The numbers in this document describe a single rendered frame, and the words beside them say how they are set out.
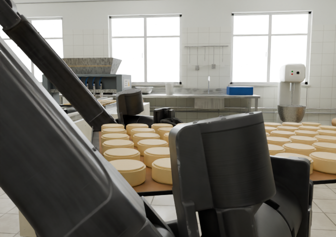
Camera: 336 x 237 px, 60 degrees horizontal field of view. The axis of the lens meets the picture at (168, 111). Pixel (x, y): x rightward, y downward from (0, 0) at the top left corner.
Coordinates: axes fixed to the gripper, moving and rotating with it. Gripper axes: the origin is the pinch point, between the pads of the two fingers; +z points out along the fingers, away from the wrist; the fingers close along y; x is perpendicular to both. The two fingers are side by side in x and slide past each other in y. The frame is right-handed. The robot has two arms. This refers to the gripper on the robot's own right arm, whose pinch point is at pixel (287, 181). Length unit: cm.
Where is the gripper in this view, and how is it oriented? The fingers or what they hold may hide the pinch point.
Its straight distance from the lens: 39.7
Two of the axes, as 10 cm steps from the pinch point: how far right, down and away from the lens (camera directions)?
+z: 5.3, -0.8, 8.5
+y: 0.0, -10.0, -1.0
